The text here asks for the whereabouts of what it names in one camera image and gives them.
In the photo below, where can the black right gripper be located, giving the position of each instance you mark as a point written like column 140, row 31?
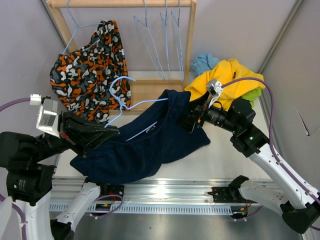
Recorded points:
column 188, row 120

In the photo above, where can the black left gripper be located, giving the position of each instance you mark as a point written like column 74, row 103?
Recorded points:
column 81, row 135

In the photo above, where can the navy blue shorts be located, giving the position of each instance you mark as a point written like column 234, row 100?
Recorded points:
column 152, row 139

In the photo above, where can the patterned camouflage shorts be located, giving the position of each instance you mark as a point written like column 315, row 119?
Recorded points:
column 88, row 81

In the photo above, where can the light blue shorts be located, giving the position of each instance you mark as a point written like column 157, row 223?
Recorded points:
column 202, row 63

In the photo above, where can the lime green shorts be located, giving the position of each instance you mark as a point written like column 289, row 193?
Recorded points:
column 252, row 95

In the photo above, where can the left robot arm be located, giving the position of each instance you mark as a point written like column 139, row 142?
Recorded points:
column 29, row 182

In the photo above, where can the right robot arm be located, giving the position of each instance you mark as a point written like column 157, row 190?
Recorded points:
column 296, row 201

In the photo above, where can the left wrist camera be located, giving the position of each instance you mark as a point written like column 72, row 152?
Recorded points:
column 47, row 117

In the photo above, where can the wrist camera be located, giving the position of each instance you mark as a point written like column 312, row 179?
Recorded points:
column 47, row 117
column 215, row 89

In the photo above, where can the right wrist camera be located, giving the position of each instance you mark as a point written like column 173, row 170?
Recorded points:
column 215, row 89

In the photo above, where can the aluminium mounting rail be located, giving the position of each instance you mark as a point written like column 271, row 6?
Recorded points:
column 185, row 197

